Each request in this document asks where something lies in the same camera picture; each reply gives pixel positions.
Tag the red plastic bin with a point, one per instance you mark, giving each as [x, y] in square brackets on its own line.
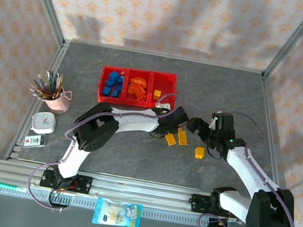
[167, 85]
[136, 103]
[110, 99]

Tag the orange lego brick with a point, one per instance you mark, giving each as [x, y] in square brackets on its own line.
[142, 96]

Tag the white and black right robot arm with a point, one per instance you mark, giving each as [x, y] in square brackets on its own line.
[246, 170]

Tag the white square clock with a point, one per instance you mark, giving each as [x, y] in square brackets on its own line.
[43, 122]

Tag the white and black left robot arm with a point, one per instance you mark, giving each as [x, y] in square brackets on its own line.
[135, 121]

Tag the pink cup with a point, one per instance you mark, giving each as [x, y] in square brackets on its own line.
[58, 103]

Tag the blue snack bag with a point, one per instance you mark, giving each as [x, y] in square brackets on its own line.
[117, 214]

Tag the yellow lego plate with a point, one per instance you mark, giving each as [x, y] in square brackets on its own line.
[170, 139]
[183, 138]

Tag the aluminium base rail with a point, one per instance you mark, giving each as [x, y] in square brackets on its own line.
[141, 190]

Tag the small label card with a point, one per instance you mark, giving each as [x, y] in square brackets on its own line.
[34, 142]

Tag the green plastic stick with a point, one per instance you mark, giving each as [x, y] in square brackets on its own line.
[8, 186]

